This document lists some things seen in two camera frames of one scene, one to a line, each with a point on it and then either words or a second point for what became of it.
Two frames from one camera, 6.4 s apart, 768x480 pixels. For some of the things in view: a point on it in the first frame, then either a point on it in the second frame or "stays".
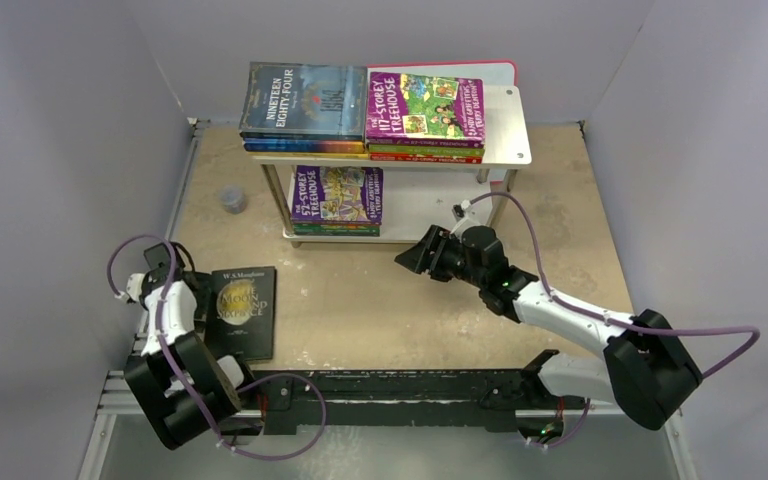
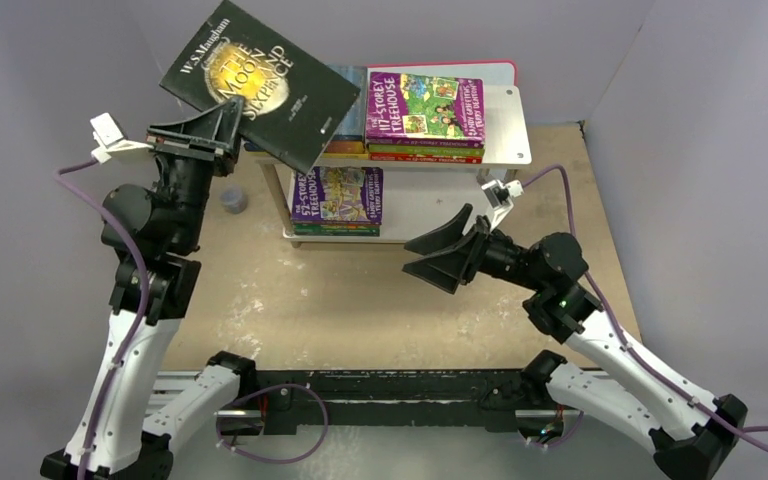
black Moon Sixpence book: x=241 y=312 to x=292 y=103
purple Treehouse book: x=341 y=195 stays
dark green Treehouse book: x=338 y=230 stays
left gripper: x=205 y=284 to x=208 y=136
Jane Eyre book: x=303 y=145 stays
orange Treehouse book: x=339 y=224 stays
